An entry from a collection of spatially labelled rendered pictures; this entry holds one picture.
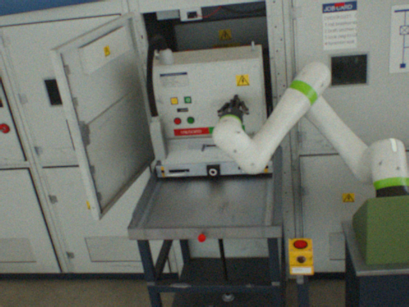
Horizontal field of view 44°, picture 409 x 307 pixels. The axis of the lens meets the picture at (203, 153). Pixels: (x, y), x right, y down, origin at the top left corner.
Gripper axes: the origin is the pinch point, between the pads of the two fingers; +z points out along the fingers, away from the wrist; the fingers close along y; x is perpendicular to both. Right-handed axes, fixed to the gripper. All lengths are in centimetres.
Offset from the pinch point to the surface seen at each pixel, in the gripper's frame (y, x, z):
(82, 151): -59, -6, -29
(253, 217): 5.8, -38.4, -30.6
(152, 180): -42, -34, -4
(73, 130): -61, 3, -29
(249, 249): -5, -102, 31
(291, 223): 19, -85, 31
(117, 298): -83, -123, 15
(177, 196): -28.5, -38.3, -12.7
